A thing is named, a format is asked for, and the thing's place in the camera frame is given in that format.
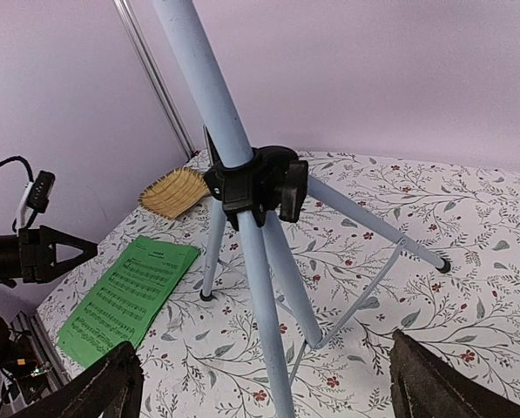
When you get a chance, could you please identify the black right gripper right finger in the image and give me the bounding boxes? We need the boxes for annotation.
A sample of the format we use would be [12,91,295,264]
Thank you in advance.
[390,330,520,417]

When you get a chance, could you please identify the aluminium corner post left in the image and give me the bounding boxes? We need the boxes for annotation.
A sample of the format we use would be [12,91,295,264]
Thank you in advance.
[112,0,195,159]

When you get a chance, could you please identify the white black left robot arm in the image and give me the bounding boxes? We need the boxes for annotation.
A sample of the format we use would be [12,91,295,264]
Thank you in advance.
[0,226,98,404]

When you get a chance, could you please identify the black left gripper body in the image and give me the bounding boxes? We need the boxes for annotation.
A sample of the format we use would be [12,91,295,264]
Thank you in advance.
[17,226,98,283]

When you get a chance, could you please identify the aluminium front rail frame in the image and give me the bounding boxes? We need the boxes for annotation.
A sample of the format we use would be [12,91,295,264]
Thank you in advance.
[10,311,71,392]

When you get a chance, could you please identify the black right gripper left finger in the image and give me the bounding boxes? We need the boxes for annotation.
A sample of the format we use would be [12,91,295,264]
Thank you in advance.
[14,341,144,418]

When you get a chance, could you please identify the dark red metronome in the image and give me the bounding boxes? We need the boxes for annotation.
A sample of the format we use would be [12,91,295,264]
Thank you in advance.
[203,125,220,166]

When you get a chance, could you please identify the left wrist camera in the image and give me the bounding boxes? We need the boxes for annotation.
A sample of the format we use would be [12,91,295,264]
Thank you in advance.
[12,171,56,232]

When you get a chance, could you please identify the woven bamboo tray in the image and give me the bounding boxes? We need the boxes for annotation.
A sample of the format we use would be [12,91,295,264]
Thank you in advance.
[138,167,209,219]

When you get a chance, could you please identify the green sheet music stack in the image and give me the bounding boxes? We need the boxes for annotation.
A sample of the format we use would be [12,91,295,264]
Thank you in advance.
[57,236,200,367]

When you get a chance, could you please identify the white perforated music stand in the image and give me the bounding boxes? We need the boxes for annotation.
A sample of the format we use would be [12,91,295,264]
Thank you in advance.
[154,1,451,417]

